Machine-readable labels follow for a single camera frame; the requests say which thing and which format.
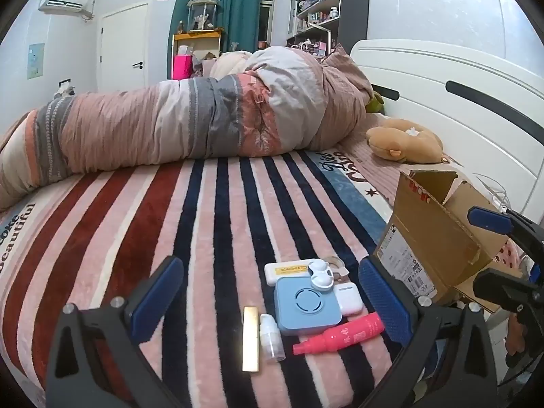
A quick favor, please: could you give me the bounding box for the clear plastic wrapper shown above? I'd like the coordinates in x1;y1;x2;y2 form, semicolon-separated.
473;173;513;212

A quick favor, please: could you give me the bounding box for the pink and grey quilt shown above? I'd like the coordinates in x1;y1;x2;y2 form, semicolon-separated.
0;44;375;211

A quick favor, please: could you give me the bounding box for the brown plush toy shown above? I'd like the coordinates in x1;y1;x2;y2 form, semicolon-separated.
366;118;445;164

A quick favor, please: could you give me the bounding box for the gold lipstick tube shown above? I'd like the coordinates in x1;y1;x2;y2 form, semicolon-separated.
242;306;260;372

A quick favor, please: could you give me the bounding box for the striped plush blanket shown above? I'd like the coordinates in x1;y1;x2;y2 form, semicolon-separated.
0;136;426;408

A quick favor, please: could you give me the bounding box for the white air conditioner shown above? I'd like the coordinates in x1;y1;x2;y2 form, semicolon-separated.
38;0;91;14

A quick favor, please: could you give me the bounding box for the pink bag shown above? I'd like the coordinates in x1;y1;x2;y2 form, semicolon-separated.
172;54;193;81

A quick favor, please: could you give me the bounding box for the green wall poster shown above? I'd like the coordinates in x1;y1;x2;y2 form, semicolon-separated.
27;43;45;80

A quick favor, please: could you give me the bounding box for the white door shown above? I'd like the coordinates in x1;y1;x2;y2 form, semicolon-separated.
97;3;149;93

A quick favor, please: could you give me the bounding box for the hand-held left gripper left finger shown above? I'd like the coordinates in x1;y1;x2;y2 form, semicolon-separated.
45;256;192;408

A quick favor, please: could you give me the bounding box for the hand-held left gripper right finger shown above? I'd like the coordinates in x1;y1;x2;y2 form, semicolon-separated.
358;257;499;408

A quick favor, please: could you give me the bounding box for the brown cardboard box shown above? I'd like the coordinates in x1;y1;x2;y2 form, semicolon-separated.
374;169;524;306

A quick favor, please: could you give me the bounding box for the blue square case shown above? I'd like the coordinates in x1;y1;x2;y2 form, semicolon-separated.
273;278;343;336

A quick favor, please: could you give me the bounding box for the pink bottle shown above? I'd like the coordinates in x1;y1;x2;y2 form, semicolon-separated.
292;312;386;356

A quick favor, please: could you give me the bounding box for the polka dot cloth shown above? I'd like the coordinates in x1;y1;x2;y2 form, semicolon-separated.
492;238;534;279

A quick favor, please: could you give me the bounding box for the yellow shelf unit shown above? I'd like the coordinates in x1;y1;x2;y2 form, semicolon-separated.
172;30;222;81

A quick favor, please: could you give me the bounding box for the glass display case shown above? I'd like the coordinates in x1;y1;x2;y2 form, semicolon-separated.
187;0;221;33

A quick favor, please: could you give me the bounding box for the white round-lobed case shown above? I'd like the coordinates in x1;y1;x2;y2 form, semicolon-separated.
307;261;336;292

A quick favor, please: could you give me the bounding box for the white bed headboard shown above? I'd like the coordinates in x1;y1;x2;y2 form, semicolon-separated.
350;39;544;224

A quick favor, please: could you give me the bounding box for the cluttered bookshelf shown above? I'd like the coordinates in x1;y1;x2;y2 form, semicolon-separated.
286;0;343;57

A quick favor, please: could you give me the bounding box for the clear tape roll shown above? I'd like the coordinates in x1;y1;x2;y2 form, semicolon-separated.
322;256;348;282

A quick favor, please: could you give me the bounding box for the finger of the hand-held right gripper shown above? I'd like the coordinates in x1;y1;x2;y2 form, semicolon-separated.
467;206;544;249
473;266;544;316

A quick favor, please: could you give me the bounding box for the small clear bottle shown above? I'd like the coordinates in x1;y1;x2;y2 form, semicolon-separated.
259;313;285;363

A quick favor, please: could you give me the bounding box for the white box with yellow label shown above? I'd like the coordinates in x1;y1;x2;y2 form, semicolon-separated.
264;259;324;287

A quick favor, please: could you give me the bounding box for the white earbud case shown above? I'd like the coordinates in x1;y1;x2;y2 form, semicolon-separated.
333;283;364;317

